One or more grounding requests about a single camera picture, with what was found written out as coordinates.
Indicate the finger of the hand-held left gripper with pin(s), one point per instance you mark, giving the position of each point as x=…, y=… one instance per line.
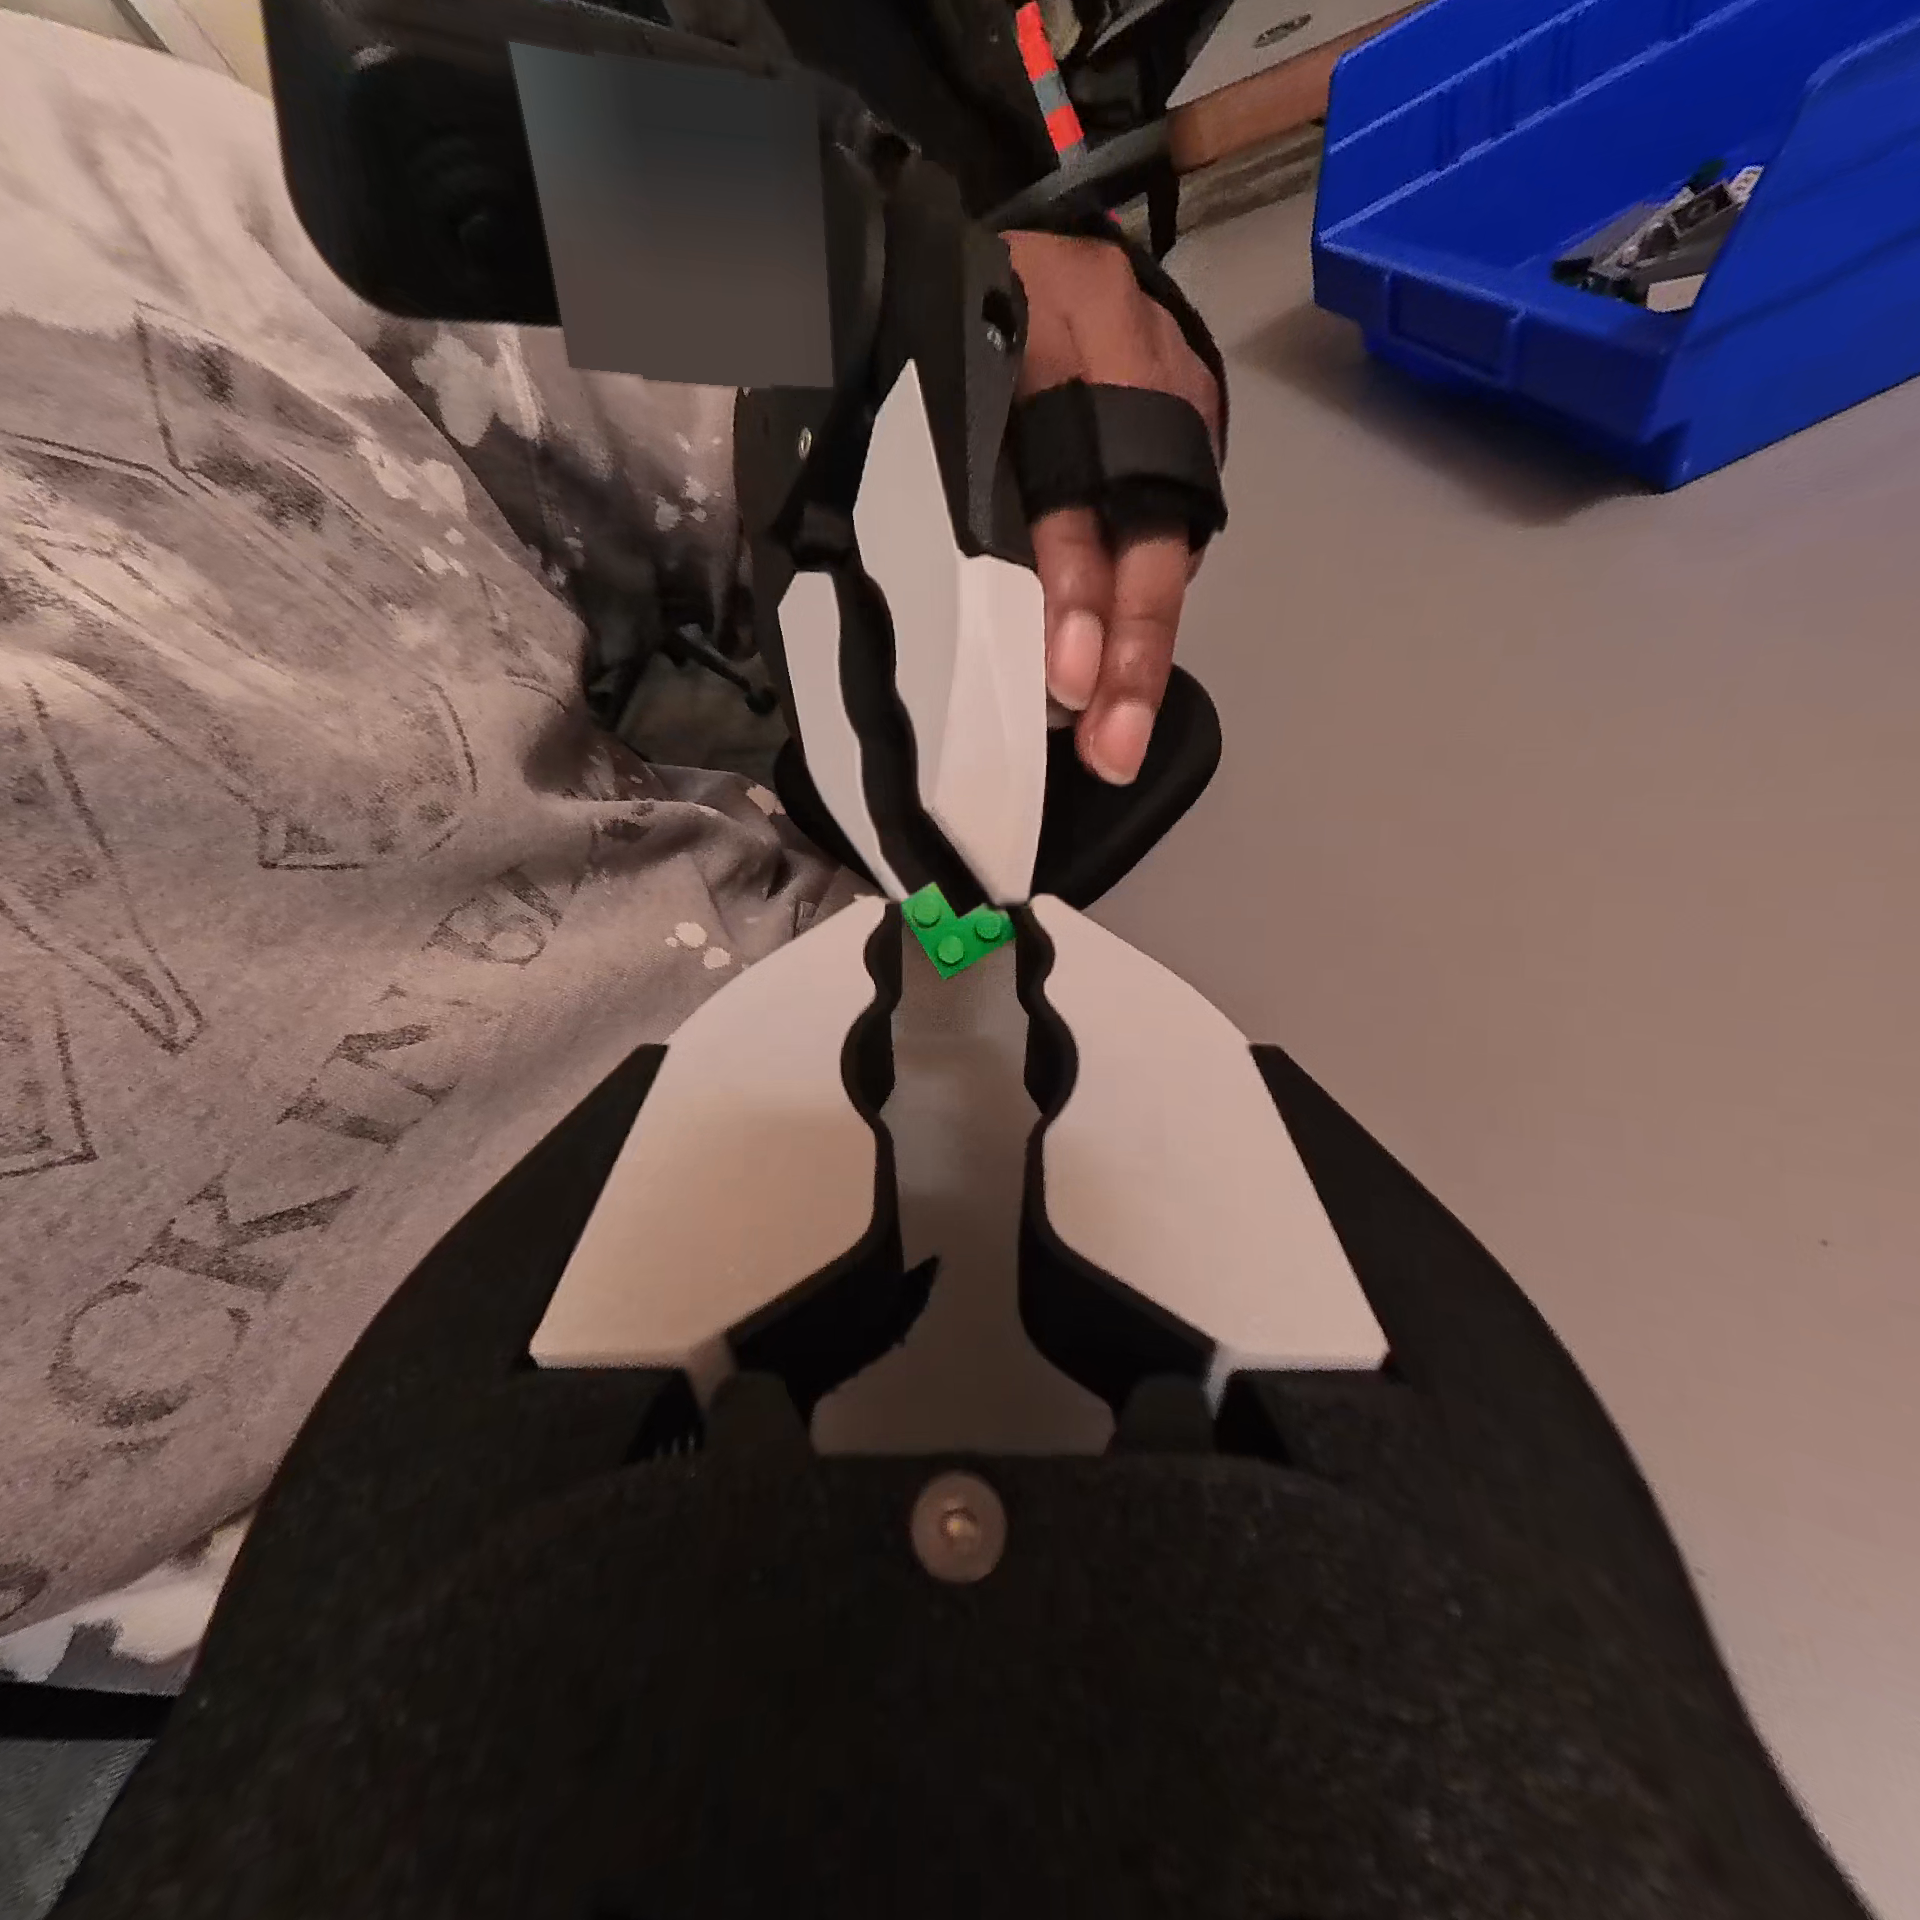
x=826, y=706
x=985, y=721

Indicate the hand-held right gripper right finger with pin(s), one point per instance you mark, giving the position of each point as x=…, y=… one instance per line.
x=1214, y=1201

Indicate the person's left hand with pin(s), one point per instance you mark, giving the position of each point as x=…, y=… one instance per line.
x=1110, y=630

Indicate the person's bleached grey clothing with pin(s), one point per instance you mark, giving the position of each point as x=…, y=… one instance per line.
x=301, y=840

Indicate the orange traffic cone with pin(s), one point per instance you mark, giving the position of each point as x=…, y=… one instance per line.
x=1041, y=62

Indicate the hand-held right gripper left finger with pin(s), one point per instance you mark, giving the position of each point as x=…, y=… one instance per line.
x=706, y=1201

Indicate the blue storage bin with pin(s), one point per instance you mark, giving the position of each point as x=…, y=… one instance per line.
x=1623, y=360

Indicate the black jacket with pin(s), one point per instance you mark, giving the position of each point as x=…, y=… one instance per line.
x=901, y=62

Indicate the pile of small lego pieces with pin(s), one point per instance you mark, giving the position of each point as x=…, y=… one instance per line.
x=1666, y=235

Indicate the green lego corner piece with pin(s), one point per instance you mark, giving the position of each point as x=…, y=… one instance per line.
x=956, y=930

